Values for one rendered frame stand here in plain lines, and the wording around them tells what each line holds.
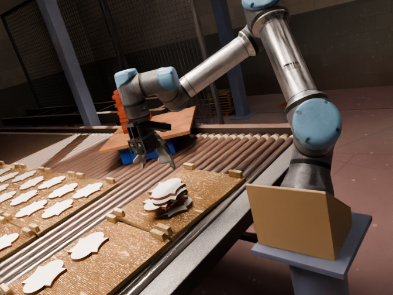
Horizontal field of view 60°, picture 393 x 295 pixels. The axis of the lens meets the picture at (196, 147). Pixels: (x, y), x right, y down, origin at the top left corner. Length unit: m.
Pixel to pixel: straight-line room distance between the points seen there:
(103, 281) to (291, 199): 0.56
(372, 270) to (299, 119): 1.53
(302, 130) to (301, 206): 0.20
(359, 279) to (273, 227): 1.27
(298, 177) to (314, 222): 0.13
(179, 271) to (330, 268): 0.40
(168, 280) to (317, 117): 0.58
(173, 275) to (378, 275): 1.49
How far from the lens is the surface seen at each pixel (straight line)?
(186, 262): 1.03
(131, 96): 1.10
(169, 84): 1.06
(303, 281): 1.14
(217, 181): 1.37
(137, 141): 1.12
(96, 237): 1.26
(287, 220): 0.99
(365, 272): 2.28
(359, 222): 1.15
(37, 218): 1.65
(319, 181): 1.00
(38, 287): 1.16
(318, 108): 0.90
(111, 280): 1.05
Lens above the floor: 1.53
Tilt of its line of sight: 20 degrees down
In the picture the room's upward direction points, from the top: 15 degrees counter-clockwise
